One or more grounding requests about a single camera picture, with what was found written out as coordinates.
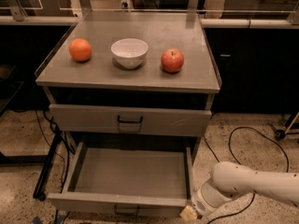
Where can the tan padded gripper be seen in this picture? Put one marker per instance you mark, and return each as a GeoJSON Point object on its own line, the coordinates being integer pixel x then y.
{"type": "Point", "coordinates": [200, 203]}

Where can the grey drawer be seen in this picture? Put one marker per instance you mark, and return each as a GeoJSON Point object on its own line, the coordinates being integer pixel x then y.
{"type": "Point", "coordinates": [114, 119]}
{"type": "Point", "coordinates": [151, 183]}

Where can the black wheeled robot base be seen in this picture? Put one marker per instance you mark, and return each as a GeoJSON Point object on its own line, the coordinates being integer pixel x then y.
{"type": "Point", "coordinates": [291, 127]}

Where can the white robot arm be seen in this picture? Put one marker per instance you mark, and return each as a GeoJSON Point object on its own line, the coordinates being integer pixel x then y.
{"type": "Point", "coordinates": [229, 181]}

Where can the grey drawer cabinet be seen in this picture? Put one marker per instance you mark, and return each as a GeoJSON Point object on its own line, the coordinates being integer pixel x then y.
{"type": "Point", "coordinates": [133, 72]}

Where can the grey top drawer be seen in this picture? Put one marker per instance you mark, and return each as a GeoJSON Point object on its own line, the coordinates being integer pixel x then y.
{"type": "Point", "coordinates": [114, 119]}

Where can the black stand leg with wheel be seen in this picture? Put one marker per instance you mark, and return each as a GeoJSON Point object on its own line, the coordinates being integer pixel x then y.
{"type": "Point", "coordinates": [39, 193]}

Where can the red apple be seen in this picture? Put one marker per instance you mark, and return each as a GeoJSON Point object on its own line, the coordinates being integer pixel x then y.
{"type": "Point", "coordinates": [172, 60]}

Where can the white ceramic bowl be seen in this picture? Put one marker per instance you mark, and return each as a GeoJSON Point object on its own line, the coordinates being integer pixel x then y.
{"type": "Point", "coordinates": [130, 52]}

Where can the orange fruit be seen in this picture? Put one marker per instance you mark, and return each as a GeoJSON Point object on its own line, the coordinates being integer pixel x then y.
{"type": "Point", "coordinates": [80, 50]}

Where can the clear acrylic barrier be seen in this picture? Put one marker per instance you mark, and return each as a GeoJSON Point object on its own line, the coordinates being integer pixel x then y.
{"type": "Point", "coordinates": [282, 14]}

